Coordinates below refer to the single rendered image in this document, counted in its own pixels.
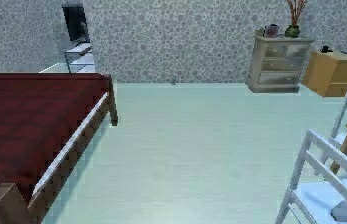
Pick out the green vase with red twigs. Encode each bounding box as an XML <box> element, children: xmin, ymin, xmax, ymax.
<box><xmin>283</xmin><ymin>0</ymin><xmax>309</xmax><ymax>39</ymax></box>

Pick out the white television stand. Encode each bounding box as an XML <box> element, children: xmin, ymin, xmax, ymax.
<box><xmin>39</xmin><ymin>42</ymin><xmax>97</xmax><ymax>74</ymax></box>

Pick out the grey chest of drawers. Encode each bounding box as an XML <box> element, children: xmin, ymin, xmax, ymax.
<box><xmin>245</xmin><ymin>34</ymin><xmax>315</xmax><ymax>94</ymax></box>

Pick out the black television set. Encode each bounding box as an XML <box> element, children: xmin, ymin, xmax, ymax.
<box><xmin>61</xmin><ymin>3</ymin><xmax>91</xmax><ymax>43</ymax></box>

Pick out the tan wooden desk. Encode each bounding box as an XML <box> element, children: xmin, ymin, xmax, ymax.
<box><xmin>301</xmin><ymin>50</ymin><xmax>347</xmax><ymax>98</ymax></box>

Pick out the red bed with wooden frame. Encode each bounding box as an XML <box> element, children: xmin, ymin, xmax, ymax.
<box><xmin>0</xmin><ymin>72</ymin><xmax>119</xmax><ymax>224</ymax></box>

